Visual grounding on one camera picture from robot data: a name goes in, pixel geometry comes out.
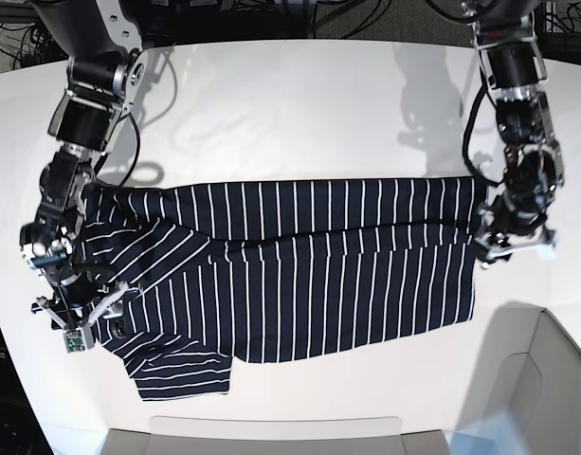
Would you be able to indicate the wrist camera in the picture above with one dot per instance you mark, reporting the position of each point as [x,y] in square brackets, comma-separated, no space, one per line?
[546,250]
[79,340]

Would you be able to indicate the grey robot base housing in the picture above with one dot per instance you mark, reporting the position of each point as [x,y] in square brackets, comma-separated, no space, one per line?
[507,382]

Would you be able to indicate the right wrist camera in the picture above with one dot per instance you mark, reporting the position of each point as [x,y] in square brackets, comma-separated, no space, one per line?
[79,340]

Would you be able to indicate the navy white striped T-shirt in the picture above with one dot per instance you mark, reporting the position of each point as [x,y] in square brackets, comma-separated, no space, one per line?
[271,272]

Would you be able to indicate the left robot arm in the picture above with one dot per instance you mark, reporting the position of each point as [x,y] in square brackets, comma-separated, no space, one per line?
[512,71]

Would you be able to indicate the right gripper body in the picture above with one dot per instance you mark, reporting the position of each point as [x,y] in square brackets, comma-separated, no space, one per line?
[77,300]

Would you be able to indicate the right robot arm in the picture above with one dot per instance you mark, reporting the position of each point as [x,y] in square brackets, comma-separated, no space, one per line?
[106,60]

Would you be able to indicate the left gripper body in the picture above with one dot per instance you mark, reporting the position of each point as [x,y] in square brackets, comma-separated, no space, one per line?
[506,229]

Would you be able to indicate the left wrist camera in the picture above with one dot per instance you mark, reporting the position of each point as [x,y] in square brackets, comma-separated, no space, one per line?
[546,250]

